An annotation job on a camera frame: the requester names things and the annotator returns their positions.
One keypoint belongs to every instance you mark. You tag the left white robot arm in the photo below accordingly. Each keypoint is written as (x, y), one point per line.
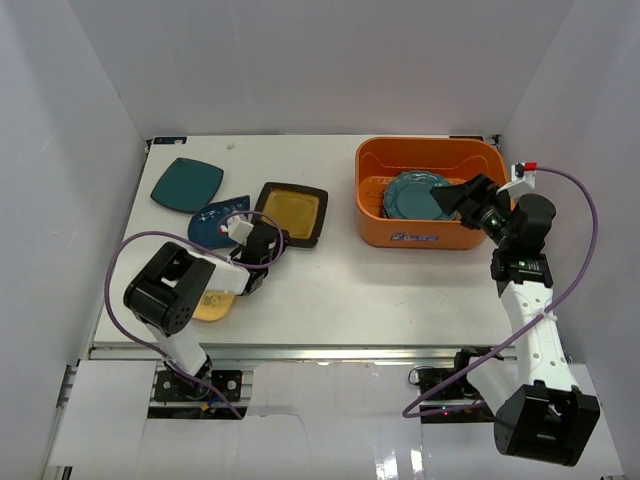
(165, 294)

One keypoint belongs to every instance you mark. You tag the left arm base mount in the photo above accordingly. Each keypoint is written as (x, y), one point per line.
(174, 397)

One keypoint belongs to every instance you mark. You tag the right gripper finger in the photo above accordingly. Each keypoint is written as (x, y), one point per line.
(464, 208)
(457, 193)

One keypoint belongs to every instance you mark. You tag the dark blue shell plate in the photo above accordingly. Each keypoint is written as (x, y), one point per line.
(204, 226)

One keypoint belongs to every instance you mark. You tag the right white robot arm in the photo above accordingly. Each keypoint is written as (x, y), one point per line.
(540, 413)

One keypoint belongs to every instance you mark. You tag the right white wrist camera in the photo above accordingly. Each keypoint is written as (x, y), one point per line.
(523, 179)

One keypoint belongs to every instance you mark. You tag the orange plastic bin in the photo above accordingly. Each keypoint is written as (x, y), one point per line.
(380, 160)

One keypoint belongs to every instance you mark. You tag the teal scalloped round plate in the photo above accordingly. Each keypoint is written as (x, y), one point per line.
(408, 197)

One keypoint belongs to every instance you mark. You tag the teal square plate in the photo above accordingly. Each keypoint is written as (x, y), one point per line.
(187, 185)

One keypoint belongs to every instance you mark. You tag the black and amber square plate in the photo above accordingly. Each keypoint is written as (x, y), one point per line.
(298, 209)

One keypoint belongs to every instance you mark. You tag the blue table label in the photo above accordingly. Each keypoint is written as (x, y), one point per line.
(169, 140)

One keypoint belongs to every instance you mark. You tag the yellow rounded plate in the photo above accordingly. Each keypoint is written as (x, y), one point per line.
(213, 306)

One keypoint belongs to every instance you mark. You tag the aluminium table front rail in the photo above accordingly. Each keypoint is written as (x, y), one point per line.
(288, 353)

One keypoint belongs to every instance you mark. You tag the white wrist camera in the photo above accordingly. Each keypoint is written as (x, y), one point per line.
(523, 179)
(237, 228)

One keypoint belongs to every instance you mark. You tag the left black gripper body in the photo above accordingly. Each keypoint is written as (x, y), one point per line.
(265, 241)

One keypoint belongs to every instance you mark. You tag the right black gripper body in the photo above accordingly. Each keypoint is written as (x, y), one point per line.
(490, 210)

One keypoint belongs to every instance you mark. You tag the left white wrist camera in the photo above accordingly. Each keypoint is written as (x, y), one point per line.
(237, 228)

